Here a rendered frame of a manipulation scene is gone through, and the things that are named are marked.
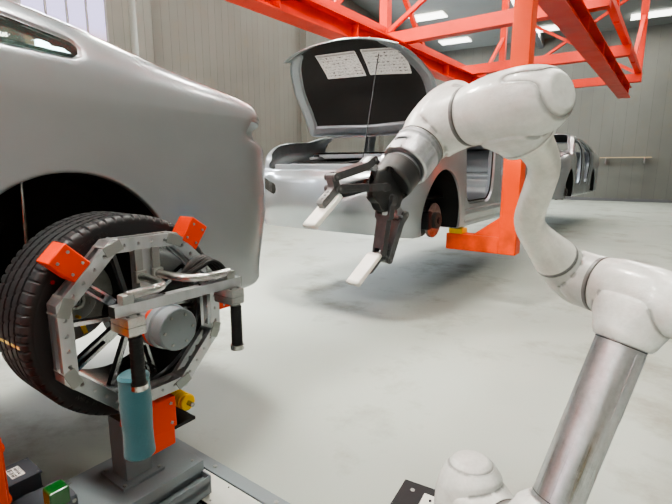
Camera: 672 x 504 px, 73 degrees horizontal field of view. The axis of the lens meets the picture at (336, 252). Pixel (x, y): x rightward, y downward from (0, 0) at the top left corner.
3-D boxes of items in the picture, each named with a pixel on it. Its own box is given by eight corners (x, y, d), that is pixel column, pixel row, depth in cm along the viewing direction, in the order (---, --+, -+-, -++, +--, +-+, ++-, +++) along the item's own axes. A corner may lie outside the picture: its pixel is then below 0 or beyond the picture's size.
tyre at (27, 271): (197, 336, 199) (155, 189, 175) (233, 348, 185) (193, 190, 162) (37, 435, 151) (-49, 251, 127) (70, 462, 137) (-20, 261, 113)
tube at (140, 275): (144, 281, 142) (141, 248, 140) (182, 291, 130) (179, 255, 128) (86, 294, 128) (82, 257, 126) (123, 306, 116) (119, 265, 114)
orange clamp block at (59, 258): (78, 259, 132) (52, 240, 126) (92, 262, 127) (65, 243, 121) (62, 279, 129) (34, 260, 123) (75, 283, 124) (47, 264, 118)
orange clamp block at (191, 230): (182, 247, 160) (194, 225, 163) (196, 249, 155) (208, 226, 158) (167, 238, 155) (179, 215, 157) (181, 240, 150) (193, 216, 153)
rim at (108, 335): (177, 329, 190) (143, 214, 172) (214, 341, 177) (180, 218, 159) (53, 402, 154) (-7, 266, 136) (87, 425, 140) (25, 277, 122)
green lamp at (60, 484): (63, 493, 100) (61, 477, 100) (71, 501, 98) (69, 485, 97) (43, 504, 97) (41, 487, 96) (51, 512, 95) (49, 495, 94)
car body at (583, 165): (525, 189, 1332) (528, 141, 1307) (597, 191, 1224) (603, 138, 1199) (462, 199, 941) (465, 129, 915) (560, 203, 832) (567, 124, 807)
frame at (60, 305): (212, 366, 175) (204, 225, 165) (223, 370, 171) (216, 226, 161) (60, 430, 132) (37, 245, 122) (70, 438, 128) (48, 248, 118)
